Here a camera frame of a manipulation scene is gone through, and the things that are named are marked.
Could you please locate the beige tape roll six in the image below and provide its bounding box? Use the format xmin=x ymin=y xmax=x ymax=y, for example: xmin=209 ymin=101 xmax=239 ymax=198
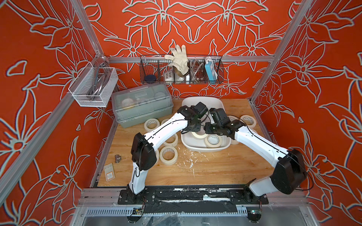
xmin=204 ymin=134 xmax=222 ymax=148

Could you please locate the small label card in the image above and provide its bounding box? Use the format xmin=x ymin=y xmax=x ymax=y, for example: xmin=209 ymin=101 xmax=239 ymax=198
xmin=104 ymin=163 xmax=116 ymax=181

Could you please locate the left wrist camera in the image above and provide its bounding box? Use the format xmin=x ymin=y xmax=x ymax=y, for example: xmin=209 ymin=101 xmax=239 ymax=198
xmin=190 ymin=102 xmax=208 ymax=119

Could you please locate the beige tape roll twelve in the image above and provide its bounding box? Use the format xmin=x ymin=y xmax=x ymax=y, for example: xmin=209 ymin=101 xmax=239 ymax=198
xmin=191 ymin=130 xmax=208 ymax=139

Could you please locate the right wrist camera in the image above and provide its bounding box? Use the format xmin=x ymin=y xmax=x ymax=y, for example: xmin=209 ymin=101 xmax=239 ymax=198
xmin=210 ymin=108 xmax=231 ymax=127

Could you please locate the dark blue round lid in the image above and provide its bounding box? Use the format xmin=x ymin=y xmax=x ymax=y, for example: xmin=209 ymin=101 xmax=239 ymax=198
xmin=144 ymin=74 xmax=157 ymax=84

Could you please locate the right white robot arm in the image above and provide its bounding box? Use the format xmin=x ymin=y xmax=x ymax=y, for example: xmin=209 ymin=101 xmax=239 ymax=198
xmin=204 ymin=120 xmax=307 ymax=196

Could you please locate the beige tape roll three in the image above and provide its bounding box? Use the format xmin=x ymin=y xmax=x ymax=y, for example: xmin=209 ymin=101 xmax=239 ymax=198
xmin=155 ymin=149 xmax=160 ymax=164

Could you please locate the beige tape roll seven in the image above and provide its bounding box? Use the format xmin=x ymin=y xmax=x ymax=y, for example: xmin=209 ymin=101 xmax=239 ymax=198
xmin=144 ymin=118 xmax=160 ymax=132

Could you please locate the grey lidded storage box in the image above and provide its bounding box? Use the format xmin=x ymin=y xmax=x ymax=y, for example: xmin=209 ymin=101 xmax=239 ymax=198
xmin=111 ymin=84 xmax=173 ymax=128

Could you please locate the black wire basket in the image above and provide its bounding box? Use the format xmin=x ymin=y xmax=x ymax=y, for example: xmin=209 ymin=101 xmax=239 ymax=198
xmin=140 ymin=55 xmax=226 ymax=85

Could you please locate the white work glove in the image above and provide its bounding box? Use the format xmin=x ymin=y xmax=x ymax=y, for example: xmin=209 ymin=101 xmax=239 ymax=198
xmin=165 ymin=45 xmax=189 ymax=76

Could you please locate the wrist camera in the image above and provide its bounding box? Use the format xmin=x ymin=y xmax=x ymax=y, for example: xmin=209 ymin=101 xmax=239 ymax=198
xmin=190 ymin=102 xmax=208 ymax=119
xmin=210 ymin=108 xmax=231 ymax=127

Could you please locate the white plastic tray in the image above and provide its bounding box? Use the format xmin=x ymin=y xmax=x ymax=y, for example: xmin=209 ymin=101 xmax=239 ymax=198
xmin=181 ymin=97 xmax=231 ymax=153

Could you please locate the white power strip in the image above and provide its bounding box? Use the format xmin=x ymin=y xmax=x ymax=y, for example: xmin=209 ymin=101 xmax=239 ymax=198
xmin=163 ymin=69 xmax=174 ymax=82

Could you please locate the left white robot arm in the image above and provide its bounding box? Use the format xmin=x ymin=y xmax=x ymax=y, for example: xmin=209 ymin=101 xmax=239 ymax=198
xmin=127 ymin=103 xmax=208 ymax=199

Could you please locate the beige tape roll nine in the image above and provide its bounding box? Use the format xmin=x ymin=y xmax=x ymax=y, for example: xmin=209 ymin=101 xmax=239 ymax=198
xmin=159 ymin=146 xmax=178 ymax=166

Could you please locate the beige tape roll five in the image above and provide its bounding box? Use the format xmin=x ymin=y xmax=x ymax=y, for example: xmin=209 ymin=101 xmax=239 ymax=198
xmin=231 ymin=139 xmax=239 ymax=145

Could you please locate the beige tape roll one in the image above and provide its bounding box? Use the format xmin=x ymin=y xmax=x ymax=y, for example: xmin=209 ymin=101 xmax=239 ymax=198
xmin=160 ymin=118 xmax=170 ymax=125

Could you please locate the beige tape roll eleven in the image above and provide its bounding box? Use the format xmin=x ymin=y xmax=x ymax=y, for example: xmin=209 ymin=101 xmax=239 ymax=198
xmin=228 ymin=115 xmax=240 ymax=122

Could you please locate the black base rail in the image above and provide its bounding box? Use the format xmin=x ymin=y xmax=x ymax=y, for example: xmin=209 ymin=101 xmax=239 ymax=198
xmin=117 ymin=185 xmax=269 ymax=214

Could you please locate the beige tape roll ten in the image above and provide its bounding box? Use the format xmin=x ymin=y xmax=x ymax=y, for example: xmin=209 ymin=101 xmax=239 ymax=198
xmin=240 ymin=115 xmax=257 ymax=129

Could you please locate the white wire basket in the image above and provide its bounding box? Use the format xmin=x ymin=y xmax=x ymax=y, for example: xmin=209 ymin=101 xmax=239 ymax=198
xmin=68 ymin=63 xmax=118 ymax=107

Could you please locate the beige tape roll eight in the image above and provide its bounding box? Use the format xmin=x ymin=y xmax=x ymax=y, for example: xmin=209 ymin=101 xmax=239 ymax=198
xmin=163 ymin=133 xmax=179 ymax=147

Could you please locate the small grey metal clip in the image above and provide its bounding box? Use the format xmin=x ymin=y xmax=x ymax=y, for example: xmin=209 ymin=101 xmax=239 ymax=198
xmin=115 ymin=154 xmax=122 ymax=164

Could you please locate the blue box in basket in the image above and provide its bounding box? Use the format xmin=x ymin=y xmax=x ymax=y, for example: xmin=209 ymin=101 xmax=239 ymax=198
xmin=205 ymin=56 xmax=218 ymax=84

